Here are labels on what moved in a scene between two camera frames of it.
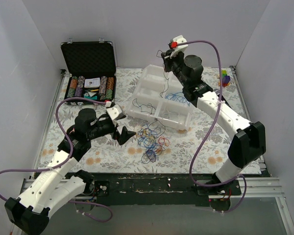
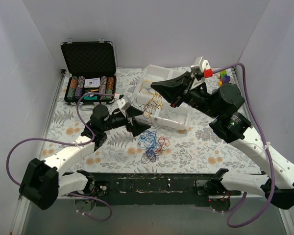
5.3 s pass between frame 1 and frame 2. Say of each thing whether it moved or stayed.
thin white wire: stayed
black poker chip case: stayed
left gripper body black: moved
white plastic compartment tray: stayed
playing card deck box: stayed
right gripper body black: moved
